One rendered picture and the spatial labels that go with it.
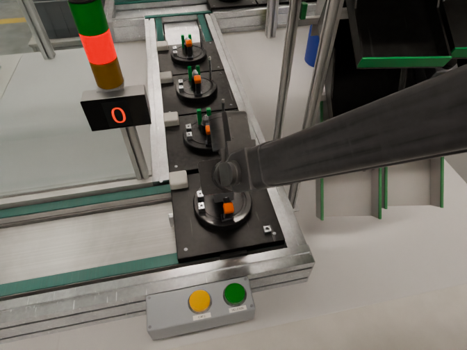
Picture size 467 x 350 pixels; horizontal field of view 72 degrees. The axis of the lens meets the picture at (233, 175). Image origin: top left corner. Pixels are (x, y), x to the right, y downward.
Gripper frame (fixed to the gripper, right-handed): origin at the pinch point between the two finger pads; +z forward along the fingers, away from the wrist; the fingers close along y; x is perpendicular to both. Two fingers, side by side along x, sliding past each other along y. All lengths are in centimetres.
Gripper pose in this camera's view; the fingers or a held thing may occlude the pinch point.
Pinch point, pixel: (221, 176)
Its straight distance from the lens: 70.4
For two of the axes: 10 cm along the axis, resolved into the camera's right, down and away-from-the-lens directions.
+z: -1.5, 0.2, 9.9
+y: -9.8, 1.4, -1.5
